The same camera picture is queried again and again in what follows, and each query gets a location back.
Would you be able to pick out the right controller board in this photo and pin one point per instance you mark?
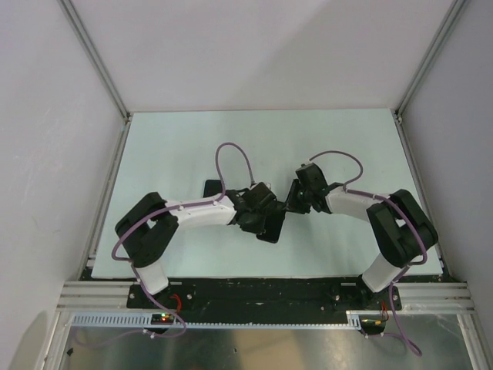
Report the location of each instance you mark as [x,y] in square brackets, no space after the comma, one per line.
[373,326]

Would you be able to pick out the right aluminium frame post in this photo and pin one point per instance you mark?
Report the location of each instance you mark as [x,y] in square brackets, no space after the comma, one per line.
[438,42]

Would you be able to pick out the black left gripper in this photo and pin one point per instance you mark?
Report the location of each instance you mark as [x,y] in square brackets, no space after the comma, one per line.
[256,229]

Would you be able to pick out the aluminium front frame rail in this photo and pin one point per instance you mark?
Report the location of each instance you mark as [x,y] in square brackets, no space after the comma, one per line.
[78,295]

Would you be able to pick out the teal smartphone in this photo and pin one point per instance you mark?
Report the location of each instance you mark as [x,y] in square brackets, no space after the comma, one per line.
[212,188]

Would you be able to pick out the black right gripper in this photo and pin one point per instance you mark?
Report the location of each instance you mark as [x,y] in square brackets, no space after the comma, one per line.
[291,203]

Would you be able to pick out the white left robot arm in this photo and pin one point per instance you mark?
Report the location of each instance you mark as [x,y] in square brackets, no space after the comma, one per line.
[147,229]

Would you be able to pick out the aluminium frame post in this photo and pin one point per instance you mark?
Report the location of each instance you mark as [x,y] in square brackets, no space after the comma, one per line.
[89,47]
[438,42]

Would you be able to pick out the grey slotted cable duct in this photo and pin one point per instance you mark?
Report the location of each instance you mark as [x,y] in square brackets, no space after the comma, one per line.
[142,320]

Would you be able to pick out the controller board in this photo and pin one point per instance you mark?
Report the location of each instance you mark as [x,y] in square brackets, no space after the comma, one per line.
[163,318]
[373,326]

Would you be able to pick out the left aluminium frame post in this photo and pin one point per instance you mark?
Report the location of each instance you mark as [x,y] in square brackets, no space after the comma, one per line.
[89,47]

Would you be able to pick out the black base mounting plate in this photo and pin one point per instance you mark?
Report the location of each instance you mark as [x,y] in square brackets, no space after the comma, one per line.
[270,300]

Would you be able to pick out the black phone case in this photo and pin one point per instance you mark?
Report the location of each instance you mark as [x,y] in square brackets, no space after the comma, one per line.
[273,226]

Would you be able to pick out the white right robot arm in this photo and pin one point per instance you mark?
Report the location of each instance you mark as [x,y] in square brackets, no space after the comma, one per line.
[402,230]

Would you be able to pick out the left controller board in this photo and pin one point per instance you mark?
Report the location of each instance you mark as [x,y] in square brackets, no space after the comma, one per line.
[163,318]

